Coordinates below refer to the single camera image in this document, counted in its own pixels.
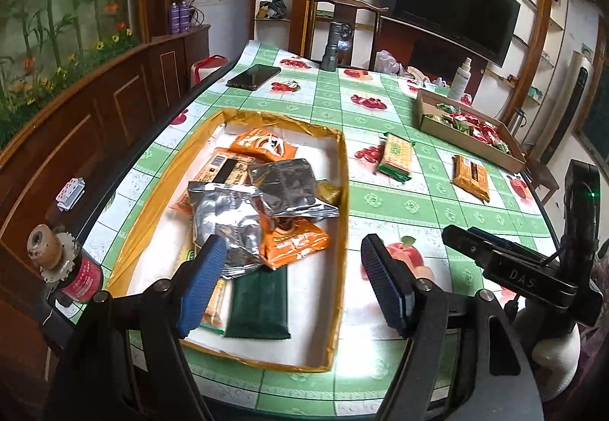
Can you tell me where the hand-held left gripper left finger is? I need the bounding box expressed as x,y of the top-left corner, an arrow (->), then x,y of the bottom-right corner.
45,234 -> 228,421

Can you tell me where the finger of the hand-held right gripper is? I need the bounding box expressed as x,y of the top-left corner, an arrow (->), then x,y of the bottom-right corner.
469,226 -> 548,261
442,225 -> 494,268

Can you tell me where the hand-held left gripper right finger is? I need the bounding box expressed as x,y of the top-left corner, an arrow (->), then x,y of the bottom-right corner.
360,233 -> 543,421

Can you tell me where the white tray with gold rim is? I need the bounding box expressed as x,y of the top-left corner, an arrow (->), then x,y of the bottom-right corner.
105,107 -> 350,373

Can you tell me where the orange snack packet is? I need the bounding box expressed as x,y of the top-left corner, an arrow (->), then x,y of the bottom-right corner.
259,216 -> 330,270

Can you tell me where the olive gold snack packet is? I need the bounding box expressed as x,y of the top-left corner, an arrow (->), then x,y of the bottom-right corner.
314,180 -> 343,207

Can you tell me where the long orange packet black label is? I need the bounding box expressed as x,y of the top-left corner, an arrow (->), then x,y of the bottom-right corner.
170,147 -> 253,215

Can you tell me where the smooth silver foil packet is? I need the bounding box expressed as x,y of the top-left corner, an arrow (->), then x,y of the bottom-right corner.
247,158 -> 341,218

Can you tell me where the orange packet with white print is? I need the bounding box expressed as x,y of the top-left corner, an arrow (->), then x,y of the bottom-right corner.
228,127 -> 298,161

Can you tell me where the person's right hand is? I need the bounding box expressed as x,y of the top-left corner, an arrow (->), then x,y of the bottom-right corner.
516,307 -> 582,403

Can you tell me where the large cracker packet yellow label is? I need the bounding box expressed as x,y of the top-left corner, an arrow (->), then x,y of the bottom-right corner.
178,231 -> 229,336

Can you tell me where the dark green snack packet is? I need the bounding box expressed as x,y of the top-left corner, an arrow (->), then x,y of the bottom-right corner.
223,266 -> 292,340

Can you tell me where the orange biscuit packet dark label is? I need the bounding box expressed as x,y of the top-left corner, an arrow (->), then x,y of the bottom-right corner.
451,155 -> 491,203

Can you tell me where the fruit-print tablecloth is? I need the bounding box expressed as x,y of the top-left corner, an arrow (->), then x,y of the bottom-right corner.
62,43 -> 567,417

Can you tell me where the small green cracker packet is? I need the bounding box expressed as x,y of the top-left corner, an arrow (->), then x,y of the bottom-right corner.
376,132 -> 416,184

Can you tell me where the dark window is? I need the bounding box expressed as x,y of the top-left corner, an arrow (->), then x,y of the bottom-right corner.
573,64 -> 609,165

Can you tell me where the pile of wrapped candies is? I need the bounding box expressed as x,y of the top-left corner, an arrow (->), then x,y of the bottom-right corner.
426,102 -> 510,150

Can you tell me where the white standing air conditioner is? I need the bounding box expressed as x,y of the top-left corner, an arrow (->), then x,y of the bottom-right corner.
552,52 -> 595,165

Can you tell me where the red cylinder with toothed cap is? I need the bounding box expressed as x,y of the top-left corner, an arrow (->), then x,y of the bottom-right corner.
27,223 -> 104,305

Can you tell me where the cardboard box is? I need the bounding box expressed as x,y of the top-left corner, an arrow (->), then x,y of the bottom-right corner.
416,88 -> 526,172

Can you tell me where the playing card pack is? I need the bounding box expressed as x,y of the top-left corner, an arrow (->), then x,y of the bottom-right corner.
56,177 -> 85,211

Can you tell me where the white spray bottle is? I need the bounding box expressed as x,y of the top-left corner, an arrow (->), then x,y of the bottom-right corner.
447,57 -> 474,100

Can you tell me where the white plastic bag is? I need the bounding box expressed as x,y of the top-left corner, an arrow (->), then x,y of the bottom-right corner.
373,50 -> 405,77

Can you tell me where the wooden cabinet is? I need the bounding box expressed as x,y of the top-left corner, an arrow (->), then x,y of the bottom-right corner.
0,24 -> 210,355

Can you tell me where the black smartphone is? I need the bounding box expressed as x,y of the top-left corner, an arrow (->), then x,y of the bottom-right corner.
226,64 -> 282,91

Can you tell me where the red and white bag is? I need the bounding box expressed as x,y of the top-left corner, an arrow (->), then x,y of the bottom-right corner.
190,54 -> 229,86

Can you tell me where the grey flashlight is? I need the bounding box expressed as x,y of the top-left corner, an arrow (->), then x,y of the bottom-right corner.
320,20 -> 353,72

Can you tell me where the wooden chair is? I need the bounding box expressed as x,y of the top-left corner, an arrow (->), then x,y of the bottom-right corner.
303,0 -> 388,70

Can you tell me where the black and green shelf item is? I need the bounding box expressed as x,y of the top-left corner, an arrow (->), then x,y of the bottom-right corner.
257,0 -> 286,19

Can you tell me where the flower wall mural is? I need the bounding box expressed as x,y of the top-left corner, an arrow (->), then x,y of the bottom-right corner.
0,0 -> 143,150

